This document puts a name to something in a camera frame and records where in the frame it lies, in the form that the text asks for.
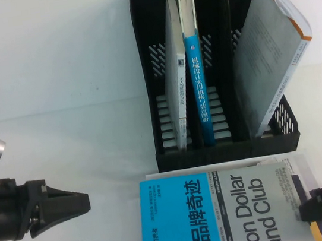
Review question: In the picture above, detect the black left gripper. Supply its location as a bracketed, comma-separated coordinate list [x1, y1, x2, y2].
[0, 166, 95, 241]

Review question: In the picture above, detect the blue and grey paperback book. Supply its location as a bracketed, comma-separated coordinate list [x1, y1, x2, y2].
[132, 158, 314, 241]

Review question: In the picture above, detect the black plastic book stand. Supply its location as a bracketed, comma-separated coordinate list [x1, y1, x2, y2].
[128, 0, 304, 173]

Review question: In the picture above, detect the white book with orange edge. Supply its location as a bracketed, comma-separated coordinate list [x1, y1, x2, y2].
[223, 0, 322, 140]

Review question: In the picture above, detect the blue hardcover book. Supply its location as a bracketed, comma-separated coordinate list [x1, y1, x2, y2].
[176, 0, 217, 148]

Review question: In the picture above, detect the thin white paperback book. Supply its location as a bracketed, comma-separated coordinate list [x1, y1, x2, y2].
[151, 0, 199, 153]

